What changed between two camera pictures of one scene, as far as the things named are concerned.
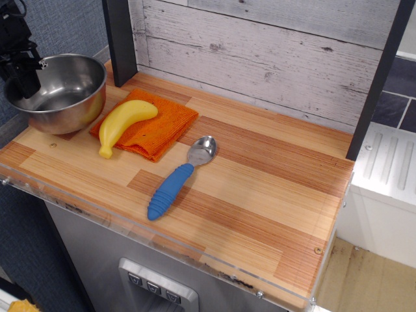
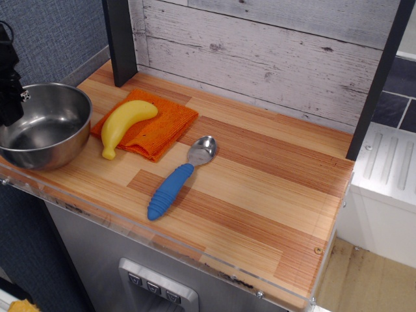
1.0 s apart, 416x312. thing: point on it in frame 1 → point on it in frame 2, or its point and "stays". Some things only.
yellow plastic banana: x=118 y=118 stays
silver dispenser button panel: x=145 y=289 stays
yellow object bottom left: x=24 y=305 stays
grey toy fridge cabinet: x=97 y=246 stays
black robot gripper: x=19 y=62 → x=12 y=92
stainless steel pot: x=73 y=90 → x=54 y=130
